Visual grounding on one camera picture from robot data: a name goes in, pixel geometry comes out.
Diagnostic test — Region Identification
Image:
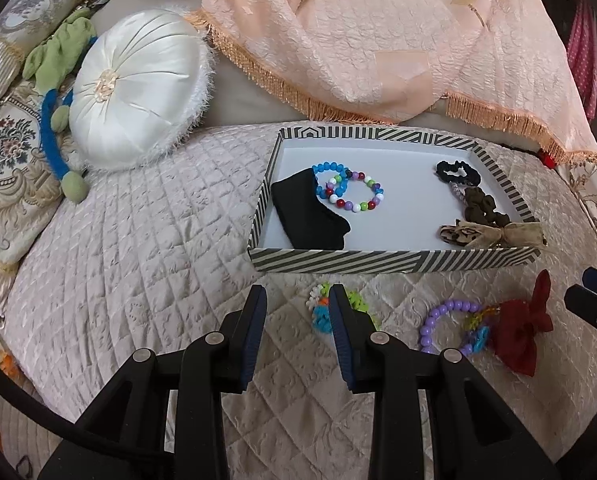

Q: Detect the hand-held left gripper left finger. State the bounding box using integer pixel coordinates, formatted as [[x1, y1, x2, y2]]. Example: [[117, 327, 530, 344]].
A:
[[38, 284, 269, 480]]

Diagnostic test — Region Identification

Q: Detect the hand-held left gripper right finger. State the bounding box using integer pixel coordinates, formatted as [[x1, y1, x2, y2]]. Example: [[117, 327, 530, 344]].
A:
[[327, 284, 561, 480]]

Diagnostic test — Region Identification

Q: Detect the colourful flower bead bracelet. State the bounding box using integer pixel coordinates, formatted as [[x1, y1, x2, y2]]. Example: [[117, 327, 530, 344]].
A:
[[305, 282, 381, 333], [458, 305, 501, 358]]

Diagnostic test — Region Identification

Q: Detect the red fabric hair bow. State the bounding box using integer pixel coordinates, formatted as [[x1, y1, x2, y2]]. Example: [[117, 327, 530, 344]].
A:
[[488, 269, 555, 378]]

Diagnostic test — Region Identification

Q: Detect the beige ribbon hair bow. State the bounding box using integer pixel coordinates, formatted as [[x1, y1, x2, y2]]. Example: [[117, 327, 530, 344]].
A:
[[438, 220, 544, 251]]

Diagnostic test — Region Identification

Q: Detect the black fabric headband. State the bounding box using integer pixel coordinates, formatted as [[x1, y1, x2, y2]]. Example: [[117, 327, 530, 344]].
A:
[[270, 169, 351, 251]]

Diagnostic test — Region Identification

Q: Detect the multicolour round bead bracelet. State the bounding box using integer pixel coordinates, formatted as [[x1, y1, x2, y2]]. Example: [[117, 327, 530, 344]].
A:
[[325, 170, 385, 213]]

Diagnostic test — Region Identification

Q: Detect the brown scrunchie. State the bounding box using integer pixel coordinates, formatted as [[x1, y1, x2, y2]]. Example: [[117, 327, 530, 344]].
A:
[[462, 187, 511, 228]]

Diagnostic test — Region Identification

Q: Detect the blue bead bracelet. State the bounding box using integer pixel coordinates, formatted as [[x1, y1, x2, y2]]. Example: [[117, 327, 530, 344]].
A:
[[312, 162, 351, 201]]

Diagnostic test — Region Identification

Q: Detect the black-and-white striped box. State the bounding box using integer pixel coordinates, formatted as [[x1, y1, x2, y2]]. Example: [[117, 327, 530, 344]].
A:
[[247, 126, 543, 275]]

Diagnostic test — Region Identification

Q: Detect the black scrunchie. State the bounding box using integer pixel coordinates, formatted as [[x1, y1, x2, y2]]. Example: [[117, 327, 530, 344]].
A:
[[435, 159, 474, 185]]

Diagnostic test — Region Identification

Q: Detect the floral patterned cushion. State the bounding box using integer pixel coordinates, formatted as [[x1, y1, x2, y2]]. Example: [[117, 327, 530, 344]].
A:
[[561, 160, 597, 261]]

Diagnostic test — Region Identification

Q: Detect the beige quilted bedspread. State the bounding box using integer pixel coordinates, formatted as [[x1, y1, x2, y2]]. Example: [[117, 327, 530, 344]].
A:
[[0, 120, 597, 480]]

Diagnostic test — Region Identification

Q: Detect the pink polka-dot garment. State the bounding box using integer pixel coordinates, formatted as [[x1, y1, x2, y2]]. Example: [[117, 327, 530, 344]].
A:
[[567, 0, 597, 121]]

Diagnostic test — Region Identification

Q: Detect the white round satin pillow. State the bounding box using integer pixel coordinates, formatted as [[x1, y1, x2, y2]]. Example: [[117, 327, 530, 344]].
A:
[[68, 7, 216, 173]]

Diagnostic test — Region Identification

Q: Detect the floral embroidered beige cushion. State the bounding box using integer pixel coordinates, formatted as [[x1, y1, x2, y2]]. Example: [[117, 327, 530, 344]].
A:
[[0, 77, 79, 306]]

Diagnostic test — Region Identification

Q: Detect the peach fringed blanket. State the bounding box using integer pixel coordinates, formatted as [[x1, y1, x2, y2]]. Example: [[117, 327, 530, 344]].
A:
[[186, 0, 597, 168]]

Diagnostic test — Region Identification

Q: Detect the green and blue plush toy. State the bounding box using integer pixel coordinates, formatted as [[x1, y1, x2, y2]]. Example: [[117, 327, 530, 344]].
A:
[[22, 7, 99, 204]]

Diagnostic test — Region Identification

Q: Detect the beige embroidered bolster cushion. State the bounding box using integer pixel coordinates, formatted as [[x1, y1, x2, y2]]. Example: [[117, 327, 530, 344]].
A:
[[0, 0, 99, 108]]

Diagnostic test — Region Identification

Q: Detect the purple bead bracelet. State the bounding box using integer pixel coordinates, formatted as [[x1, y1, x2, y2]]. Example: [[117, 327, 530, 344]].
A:
[[418, 299, 484, 356]]

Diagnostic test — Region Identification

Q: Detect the black cable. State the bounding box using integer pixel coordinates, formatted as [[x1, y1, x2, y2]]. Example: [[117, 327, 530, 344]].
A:
[[0, 340, 179, 461]]

